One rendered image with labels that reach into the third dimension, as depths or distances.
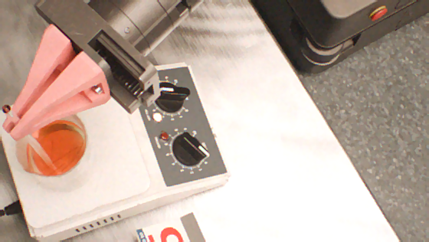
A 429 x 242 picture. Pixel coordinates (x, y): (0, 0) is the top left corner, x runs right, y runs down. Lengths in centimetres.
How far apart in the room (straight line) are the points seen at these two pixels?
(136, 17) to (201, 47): 30
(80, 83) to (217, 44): 33
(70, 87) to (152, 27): 7
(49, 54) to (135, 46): 6
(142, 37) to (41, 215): 23
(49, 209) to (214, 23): 28
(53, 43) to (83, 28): 2
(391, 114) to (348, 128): 10
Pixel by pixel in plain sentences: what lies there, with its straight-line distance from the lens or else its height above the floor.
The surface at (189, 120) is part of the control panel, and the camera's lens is 77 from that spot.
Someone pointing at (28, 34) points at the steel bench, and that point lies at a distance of 86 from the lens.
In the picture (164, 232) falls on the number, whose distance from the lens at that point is 77.
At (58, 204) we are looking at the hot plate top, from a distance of 71.
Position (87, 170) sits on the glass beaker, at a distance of 68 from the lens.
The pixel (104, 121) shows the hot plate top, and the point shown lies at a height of 84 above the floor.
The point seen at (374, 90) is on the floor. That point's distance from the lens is 165.
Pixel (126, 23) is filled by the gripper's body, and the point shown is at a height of 103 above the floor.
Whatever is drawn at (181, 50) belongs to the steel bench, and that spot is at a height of 75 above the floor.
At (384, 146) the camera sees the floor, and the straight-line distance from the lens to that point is 162.
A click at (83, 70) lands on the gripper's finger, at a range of 52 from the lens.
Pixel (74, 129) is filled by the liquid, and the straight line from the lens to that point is 69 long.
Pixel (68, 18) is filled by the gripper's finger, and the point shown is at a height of 104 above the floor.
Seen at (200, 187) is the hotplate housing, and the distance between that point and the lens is 75.
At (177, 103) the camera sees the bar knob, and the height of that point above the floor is 80.
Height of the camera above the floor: 153
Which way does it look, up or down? 75 degrees down
